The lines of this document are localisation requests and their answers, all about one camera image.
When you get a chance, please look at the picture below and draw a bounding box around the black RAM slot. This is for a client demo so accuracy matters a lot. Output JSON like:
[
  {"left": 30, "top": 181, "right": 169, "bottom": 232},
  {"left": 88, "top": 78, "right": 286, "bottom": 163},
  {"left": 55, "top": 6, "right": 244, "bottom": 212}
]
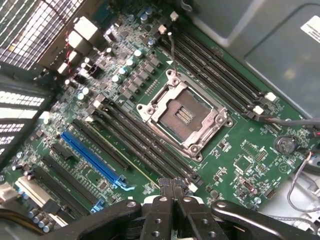
[
  {"left": 177, "top": 26, "right": 277, "bottom": 102},
  {"left": 171, "top": 30, "right": 267, "bottom": 107},
  {"left": 99, "top": 101, "right": 199, "bottom": 193},
  {"left": 158, "top": 37, "right": 254, "bottom": 120},
  {"left": 87, "top": 111, "right": 176, "bottom": 185},
  {"left": 93, "top": 106, "right": 187, "bottom": 186},
  {"left": 164, "top": 34, "right": 265, "bottom": 116},
  {"left": 104, "top": 98, "right": 204, "bottom": 185}
]

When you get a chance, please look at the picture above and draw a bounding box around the green motherboard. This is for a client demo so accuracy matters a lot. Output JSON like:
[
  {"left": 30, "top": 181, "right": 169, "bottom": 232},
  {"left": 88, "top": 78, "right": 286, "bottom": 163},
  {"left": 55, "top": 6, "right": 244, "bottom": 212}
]
[{"left": 0, "top": 4, "right": 320, "bottom": 240}]

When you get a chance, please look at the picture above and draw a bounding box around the blue expansion slot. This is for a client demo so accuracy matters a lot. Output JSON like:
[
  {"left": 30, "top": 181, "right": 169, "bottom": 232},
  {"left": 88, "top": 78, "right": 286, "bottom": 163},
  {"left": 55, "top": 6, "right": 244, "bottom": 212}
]
[{"left": 59, "top": 131, "right": 137, "bottom": 191}]

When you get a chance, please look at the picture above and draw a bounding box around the long black expansion slot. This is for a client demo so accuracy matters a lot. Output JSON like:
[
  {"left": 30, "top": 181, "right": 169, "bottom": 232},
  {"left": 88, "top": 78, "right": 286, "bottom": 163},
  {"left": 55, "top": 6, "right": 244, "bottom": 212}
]
[
  {"left": 41, "top": 154, "right": 105, "bottom": 214},
  {"left": 71, "top": 118, "right": 131, "bottom": 171},
  {"left": 31, "top": 166, "right": 90, "bottom": 218}
]

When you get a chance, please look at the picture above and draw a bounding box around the silver CPU socket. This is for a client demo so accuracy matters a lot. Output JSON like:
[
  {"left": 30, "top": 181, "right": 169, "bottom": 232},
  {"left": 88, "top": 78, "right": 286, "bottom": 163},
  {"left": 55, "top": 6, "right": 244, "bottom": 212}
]
[{"left": 136, "top": 69, "right": 235, "bottom": 162}]

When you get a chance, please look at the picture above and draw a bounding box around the short black expansion slot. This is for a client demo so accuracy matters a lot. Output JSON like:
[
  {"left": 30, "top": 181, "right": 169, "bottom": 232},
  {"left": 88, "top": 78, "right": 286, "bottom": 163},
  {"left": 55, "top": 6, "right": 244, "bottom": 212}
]
[{"left": 49, "top": 143, "right": 75, "bottom": 161}]

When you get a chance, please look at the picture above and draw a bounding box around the round coin cell battery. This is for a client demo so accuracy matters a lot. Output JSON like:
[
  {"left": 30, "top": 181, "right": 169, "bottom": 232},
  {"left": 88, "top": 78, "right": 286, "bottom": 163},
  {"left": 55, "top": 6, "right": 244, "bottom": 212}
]
[{"left": 273, "top": 134, "right": 299, "bottom": 155}]

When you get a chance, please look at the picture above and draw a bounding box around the white expansion slot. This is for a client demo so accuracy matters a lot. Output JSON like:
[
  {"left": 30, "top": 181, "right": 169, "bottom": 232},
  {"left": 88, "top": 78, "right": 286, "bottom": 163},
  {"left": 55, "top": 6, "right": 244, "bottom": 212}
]
[{"left": 14, "top": 175, "right": 61, "bottom": 215}]

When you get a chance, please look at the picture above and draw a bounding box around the grey metal PC case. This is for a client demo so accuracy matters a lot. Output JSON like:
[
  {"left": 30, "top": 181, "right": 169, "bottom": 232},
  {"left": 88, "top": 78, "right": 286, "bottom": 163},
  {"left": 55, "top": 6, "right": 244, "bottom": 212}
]
[{"left": 0, "top": 0, "right": 320, "bottom": 240}]

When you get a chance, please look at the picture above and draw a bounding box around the grey metal drive cage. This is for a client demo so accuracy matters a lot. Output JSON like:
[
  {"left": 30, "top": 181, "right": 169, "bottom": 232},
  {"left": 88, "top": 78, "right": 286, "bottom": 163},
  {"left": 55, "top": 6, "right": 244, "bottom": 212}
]
[{"left": 172, "top": 0, "right": 320, "bottom": 120}]

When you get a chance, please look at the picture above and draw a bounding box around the silver rear port block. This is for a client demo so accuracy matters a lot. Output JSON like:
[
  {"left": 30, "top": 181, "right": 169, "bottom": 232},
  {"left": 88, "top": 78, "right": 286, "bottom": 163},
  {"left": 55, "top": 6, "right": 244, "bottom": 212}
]
[{"left": 39, "top": 15, "right": 107, "bottom": 77}]

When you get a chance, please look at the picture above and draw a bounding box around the white label sticker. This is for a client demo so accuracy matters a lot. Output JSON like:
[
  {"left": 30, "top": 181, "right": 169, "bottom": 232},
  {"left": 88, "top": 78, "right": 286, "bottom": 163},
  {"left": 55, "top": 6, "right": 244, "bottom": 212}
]
[{"left": 299, "top": 14, "right": 320, "bottom": 46}]

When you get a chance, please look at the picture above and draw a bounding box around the thin grey wire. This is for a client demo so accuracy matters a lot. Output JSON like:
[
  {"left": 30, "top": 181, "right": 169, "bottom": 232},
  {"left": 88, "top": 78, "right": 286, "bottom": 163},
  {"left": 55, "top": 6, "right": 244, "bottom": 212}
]
[{"left": 286, "top": 149, "right": 320, "bottom": 214}]

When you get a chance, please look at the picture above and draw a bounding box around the thick grey wire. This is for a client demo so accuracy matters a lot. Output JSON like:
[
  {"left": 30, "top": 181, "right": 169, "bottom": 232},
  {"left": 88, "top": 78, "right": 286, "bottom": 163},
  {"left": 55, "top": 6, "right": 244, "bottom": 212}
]
[{"left": 254, "top": 114, "right": 320, "bottom": 127}]

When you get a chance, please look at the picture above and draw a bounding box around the black yellow cable bundle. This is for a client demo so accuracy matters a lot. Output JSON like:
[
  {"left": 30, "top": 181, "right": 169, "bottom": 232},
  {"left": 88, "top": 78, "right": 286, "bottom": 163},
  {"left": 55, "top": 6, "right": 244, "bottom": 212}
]
[{"left": 0, "top": 207, "right": 47, "bottom": 240}]

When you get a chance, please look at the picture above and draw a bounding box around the red thin wire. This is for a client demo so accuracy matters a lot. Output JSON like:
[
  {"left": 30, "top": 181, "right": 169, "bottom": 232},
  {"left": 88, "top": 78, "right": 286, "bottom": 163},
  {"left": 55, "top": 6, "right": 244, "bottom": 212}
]
[{"left": 63, "top": 29, "right": 76, "bottom": 76}]

